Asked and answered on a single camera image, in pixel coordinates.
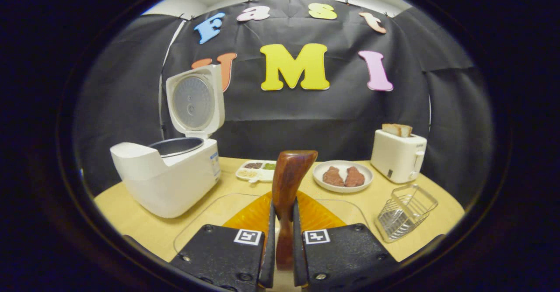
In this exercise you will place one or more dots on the white rice cooker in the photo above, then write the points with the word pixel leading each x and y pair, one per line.
pixel 175 182

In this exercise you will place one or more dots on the white toaster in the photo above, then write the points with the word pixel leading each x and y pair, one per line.
pixel 396 158

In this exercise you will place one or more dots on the white round plate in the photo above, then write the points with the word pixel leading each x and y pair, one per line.
pixel 342 189

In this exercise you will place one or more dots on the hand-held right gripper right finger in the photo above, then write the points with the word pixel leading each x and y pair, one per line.
pixel 299 257

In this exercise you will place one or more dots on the white divided dish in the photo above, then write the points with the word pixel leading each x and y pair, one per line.
pixel 256 172

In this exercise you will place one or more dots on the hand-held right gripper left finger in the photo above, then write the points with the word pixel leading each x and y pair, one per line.
pixel 267 261

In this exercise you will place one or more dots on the brown wooden spoon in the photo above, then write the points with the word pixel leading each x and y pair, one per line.
pixel 288 178

